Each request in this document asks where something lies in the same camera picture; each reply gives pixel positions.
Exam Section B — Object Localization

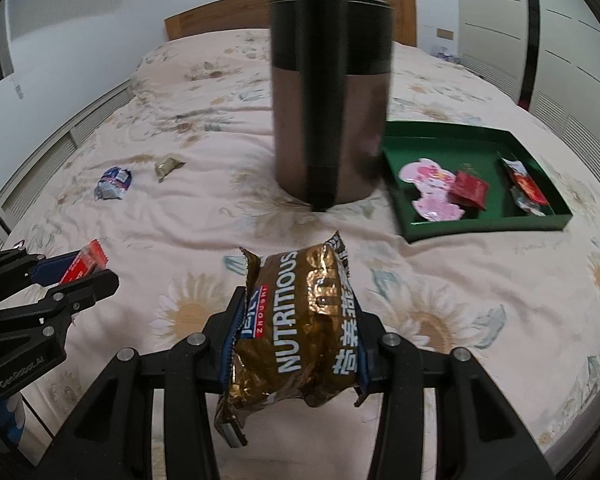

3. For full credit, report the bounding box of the small red candy wrapper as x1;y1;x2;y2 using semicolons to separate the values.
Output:
60;240;108;284

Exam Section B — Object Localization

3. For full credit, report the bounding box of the blue white snack packet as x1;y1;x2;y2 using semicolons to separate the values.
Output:
94;166;132;200

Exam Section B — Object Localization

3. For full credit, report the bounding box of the olive green small packet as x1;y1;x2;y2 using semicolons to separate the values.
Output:
155;155;186;182

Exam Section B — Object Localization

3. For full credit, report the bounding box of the gold brown snack bag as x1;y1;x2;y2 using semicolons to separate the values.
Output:
214;234;361;448

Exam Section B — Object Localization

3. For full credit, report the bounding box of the red white konjac snack bag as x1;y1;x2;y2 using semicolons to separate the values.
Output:
501;157;550;217

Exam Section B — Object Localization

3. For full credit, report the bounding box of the red rectangular snack packet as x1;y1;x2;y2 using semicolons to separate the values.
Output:
448;170;489;210

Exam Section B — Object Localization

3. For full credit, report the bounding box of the pink cartoon snack packet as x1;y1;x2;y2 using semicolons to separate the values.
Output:
398;158;464;222

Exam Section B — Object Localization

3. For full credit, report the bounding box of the floral pink bed quilt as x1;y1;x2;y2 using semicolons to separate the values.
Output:
10;29;600;477

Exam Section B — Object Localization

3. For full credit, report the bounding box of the green tray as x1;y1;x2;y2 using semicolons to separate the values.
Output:
381;120;572;243

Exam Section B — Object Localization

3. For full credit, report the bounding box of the wooden headboard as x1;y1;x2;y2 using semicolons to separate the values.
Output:
164;0;417;47

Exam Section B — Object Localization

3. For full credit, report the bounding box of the brown black electric kettle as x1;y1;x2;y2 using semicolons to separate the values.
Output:
270;0;392;211

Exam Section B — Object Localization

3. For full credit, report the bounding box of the white wardrobe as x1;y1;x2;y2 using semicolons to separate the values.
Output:
458;0;600;153

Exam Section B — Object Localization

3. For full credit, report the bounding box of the wall switch plate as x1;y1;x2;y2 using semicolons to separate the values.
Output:
436;28;454;40

